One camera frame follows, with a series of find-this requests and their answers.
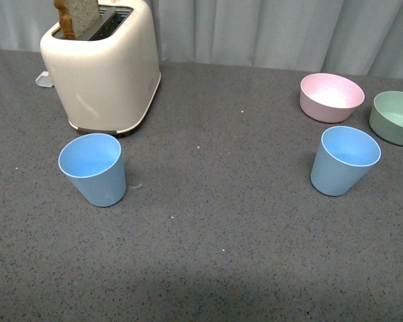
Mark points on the blue cup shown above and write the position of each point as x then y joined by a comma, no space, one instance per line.
345,154
94,164

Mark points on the green bowl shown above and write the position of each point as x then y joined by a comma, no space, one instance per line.
386,117

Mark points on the grey curtain backdrop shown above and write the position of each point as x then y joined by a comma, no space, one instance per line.
345,37

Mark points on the cream white toaster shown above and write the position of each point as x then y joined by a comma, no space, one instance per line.
107,79

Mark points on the small white plastic piece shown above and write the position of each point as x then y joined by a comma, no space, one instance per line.
44,80

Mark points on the slice of toast bread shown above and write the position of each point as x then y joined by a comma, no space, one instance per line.
75,17

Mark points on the pink bowl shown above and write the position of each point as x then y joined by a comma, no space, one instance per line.
329,98

